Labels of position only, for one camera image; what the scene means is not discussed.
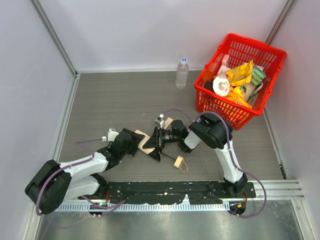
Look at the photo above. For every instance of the clear water bottle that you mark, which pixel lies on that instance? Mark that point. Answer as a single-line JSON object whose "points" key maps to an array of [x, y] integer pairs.
{"points": [[182, 74]]}

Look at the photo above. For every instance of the beige cup in basket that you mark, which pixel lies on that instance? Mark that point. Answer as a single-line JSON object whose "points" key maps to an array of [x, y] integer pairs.
{"points": [[250, 89]]}

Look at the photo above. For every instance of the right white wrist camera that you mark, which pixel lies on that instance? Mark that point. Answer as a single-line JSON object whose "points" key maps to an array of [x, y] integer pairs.
{"points": [[160, 120]]}

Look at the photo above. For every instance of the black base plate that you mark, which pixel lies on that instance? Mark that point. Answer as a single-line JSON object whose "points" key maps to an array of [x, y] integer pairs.
{"points": [[170, 192]]}

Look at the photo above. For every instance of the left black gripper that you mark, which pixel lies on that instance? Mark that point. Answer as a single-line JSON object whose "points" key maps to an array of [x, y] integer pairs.
{"points": [[135, 139]]}

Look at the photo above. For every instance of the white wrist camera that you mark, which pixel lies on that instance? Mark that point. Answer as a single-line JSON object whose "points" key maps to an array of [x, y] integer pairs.
{"points": [[111, 135], [160, 120]]}

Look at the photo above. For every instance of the orange snack bag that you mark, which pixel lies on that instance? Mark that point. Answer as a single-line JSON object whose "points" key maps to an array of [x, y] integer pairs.
{"points": [[236, 95]]}

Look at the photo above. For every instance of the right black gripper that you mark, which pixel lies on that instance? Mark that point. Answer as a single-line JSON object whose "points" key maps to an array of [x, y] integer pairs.
{"points": [[160, 139]]}

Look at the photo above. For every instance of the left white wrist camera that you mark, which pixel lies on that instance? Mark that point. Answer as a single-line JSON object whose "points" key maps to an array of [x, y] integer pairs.
{"points": [[111, 135]]}

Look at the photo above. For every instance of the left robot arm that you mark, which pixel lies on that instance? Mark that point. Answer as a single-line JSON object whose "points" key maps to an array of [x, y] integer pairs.
{"points": [[56, 182]]}

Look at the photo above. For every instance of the white slotted cable duct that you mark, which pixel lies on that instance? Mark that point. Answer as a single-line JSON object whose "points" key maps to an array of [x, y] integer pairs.
{"points": [[185, 206]]}

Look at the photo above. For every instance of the white box in basket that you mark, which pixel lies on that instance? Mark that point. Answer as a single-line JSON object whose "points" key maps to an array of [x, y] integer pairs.
{"points": [[224, 65]]}

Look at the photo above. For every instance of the yellow snack bag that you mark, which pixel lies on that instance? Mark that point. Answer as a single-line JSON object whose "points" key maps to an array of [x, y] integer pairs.
{"points": [[240, 75]]}

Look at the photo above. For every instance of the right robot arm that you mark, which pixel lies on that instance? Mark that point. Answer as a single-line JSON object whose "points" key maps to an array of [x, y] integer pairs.
{"points": [[209, 128]]}

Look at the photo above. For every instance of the green carton box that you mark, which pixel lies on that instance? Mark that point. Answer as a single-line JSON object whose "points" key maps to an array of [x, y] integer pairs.
{"points": [[257, 76]]}

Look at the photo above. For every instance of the beige folding umbrella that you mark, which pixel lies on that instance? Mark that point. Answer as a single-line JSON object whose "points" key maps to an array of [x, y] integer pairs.
{"points": [[180, 131]]}

